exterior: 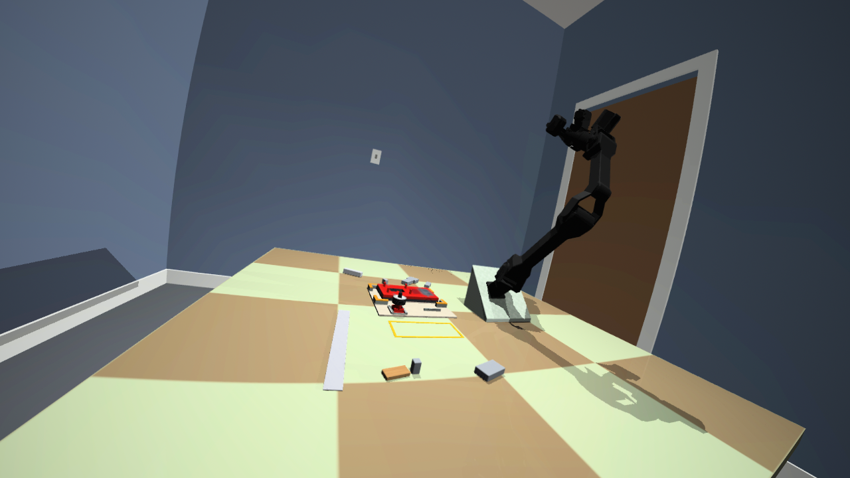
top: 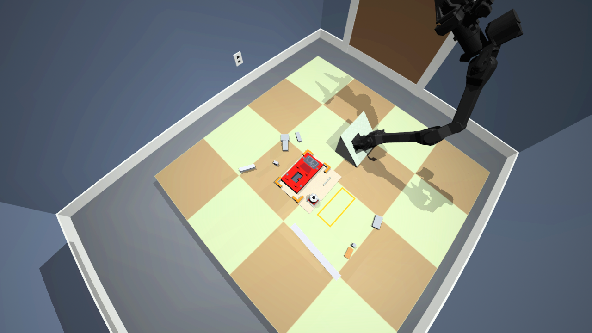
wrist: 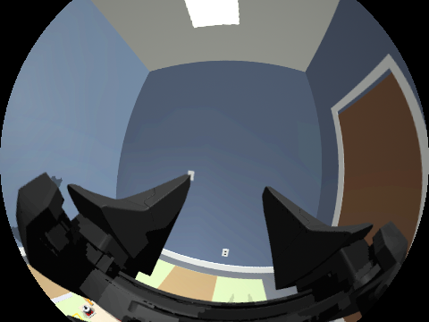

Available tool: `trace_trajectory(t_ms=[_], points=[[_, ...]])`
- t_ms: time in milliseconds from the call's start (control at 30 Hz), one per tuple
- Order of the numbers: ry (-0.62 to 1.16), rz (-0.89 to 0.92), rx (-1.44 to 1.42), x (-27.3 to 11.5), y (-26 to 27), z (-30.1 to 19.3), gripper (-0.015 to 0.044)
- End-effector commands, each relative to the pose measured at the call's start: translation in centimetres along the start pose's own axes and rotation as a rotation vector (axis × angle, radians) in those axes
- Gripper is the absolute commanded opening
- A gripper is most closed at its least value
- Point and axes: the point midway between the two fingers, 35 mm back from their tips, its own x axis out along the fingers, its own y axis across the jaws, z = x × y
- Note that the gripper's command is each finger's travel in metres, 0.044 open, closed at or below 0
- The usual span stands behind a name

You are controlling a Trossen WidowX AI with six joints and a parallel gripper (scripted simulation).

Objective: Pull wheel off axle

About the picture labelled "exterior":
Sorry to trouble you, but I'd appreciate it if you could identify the orange-brown flat block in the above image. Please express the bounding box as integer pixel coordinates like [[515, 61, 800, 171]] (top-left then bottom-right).
[[381, 365, 411, 381]]

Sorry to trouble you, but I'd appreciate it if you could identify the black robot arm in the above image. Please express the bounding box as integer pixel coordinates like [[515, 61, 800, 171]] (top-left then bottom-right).
[[486, 109, 621, 299]]

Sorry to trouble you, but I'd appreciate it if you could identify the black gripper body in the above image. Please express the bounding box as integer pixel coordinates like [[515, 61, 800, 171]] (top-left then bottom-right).
[[546, 114, 586, 152]]

